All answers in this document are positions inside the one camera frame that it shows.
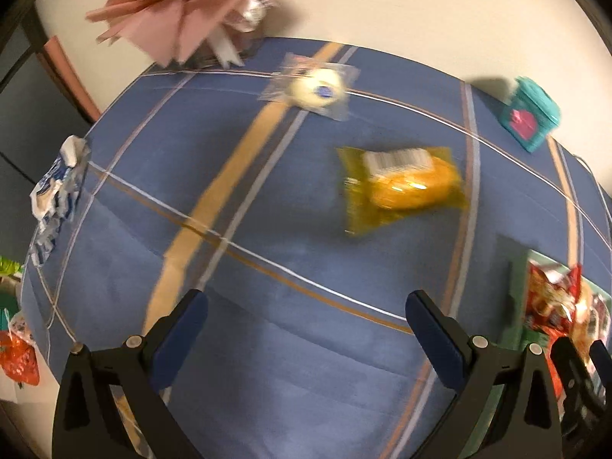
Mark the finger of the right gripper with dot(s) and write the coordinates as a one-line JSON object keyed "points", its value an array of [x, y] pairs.
{"points": [[582, 408], [602, 360]]}

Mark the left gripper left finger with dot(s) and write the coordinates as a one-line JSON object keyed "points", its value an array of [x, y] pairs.
{"points": [[87, 422]]}

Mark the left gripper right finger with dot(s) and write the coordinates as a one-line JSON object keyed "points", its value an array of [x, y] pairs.
{"points": [[504, 407]]}

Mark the beige bread packet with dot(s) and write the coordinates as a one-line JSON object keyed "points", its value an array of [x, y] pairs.
{"points": [[585, 328]]}

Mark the red snack bag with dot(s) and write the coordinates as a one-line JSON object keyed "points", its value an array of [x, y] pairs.
{"points": [[551, 311]]}

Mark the yellow cake packet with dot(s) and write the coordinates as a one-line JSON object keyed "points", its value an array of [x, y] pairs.
{"points": [[383, 187]]}

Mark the round white bun packet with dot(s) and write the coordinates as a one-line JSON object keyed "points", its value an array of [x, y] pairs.
{"points": [[312, 85]]}

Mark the white tray with green rim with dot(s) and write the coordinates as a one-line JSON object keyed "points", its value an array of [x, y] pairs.
{"points": [[513, 332]]}

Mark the red strawberry wrapper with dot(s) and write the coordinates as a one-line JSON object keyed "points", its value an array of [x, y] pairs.
{"points": [[18, 357]]}

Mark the crumpled blue white wrapper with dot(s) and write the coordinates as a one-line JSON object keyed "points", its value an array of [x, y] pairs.
{"points": [[55, 196]]}

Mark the teal toy box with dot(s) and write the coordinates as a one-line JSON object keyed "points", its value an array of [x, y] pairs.
{"points": [[531, 115]]}

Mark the blue plaid tablecloth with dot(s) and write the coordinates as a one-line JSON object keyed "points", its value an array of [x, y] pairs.
{"points": [[306, 353]]}

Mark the pink flower bouquet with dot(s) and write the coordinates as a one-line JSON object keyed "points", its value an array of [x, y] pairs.
{"points": [[201, 4]]}

